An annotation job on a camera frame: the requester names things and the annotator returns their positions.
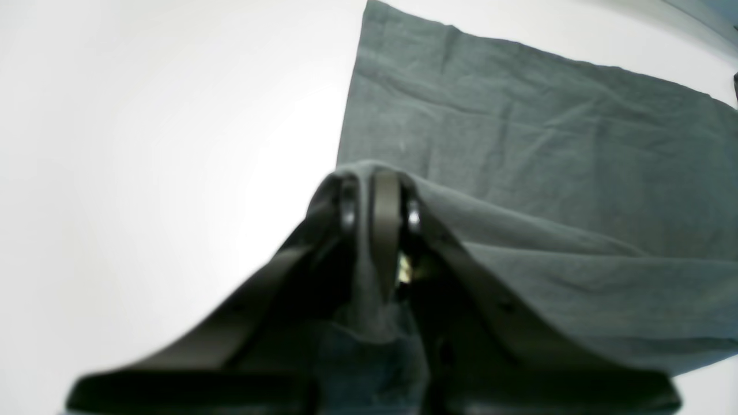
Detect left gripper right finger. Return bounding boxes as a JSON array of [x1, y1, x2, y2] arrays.
[[371, 170, 682, 414]]

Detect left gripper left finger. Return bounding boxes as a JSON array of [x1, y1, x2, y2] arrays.
[[66, 175, 359, 414]]

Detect grey T-shirt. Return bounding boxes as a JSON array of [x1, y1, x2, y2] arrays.
[[336, 1, 736, 405]]

